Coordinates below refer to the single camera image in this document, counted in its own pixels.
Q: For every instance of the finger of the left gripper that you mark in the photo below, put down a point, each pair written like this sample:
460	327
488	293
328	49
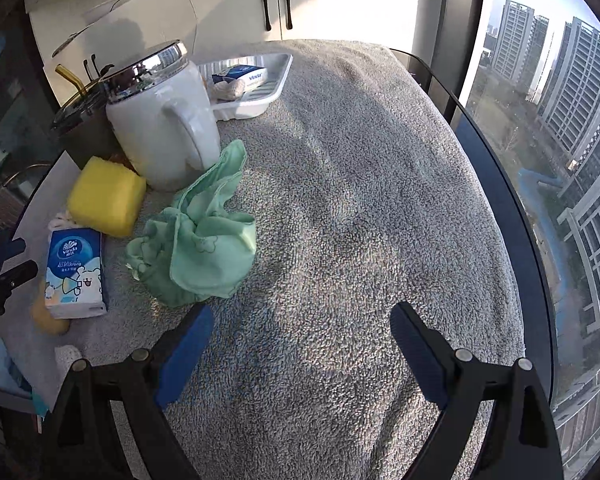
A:
11	249
16	276

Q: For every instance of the amber glass tumbler green sleeve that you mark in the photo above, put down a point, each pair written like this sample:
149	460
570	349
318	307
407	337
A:
82	126

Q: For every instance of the white ceramic mug chrome lid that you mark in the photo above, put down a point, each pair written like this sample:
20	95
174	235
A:
160	111

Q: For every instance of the tan gourd-shaped sponge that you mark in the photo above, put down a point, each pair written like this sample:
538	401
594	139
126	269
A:
42	318

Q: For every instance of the grey knitted cloth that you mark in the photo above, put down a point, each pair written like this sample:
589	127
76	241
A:
229	90

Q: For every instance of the yellow wedge sponge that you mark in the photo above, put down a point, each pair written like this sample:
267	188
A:
107	197

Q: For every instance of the amber drinking straw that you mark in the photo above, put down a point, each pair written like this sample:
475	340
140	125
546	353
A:
71	77

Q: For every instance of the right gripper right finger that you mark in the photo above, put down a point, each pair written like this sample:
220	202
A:
521	440

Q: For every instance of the green cloth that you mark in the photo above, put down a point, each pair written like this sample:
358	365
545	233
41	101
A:
195	249

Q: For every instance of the white chenille scrubber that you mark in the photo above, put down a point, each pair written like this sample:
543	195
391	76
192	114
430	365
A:
62	221

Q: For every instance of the white plastic tray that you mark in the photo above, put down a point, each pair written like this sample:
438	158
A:
255	101

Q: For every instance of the blue tissue pack with bear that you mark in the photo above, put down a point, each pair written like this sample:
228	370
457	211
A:
74	279

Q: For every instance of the white cabinet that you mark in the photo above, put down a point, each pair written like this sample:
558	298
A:
72	32

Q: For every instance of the grey towel mat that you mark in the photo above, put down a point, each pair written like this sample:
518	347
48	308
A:
362	198

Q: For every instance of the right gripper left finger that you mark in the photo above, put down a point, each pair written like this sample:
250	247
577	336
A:
80	436

